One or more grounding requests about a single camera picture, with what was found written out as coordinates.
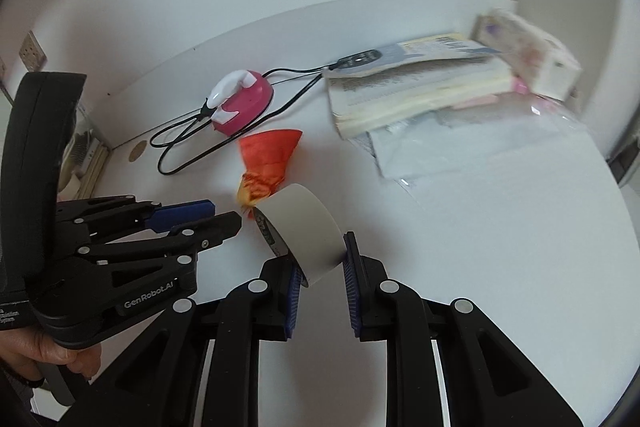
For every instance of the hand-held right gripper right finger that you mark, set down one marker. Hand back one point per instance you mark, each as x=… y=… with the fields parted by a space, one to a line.
x=352 y=297

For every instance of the tissue pack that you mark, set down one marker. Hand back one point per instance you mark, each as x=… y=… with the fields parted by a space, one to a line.
x=530 y=52

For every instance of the small pink plastic item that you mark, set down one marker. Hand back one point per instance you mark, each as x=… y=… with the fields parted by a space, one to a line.
x=520 y=85

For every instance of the clear plastic bag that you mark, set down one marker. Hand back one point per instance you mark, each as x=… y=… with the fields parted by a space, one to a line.
x=475 y=142

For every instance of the round desk grommet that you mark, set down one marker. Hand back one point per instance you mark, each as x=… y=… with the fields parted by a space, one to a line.
x=138 y=151

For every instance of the beige masking tape roll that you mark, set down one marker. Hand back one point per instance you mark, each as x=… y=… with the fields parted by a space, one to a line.
x=310 y=227

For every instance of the black charger plug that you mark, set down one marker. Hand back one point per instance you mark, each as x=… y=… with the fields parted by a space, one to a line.
x=360 y=58

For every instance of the person's left hand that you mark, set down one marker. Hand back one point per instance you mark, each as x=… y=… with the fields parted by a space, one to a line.
x=75 y=354

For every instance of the stack of books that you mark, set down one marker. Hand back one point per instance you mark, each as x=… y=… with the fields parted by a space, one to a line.
x=410 y=92

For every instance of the clear acrylic organizer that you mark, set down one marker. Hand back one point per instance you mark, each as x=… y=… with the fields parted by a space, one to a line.
x=85 y=157

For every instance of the orange foil wrapper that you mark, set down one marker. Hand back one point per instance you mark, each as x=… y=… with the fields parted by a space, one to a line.
x=267 y=157

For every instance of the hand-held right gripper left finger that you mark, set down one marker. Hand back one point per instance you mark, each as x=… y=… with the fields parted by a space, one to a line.
x=295 y=302

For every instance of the pink white round gadget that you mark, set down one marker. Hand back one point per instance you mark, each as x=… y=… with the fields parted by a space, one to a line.
x=245 y=104

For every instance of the wall socket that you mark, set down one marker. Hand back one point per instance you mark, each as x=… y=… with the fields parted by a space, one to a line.
x=34 y=52

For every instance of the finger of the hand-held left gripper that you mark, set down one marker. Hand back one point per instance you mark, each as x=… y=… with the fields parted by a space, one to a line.
x=185 y=212
x=215 y=229

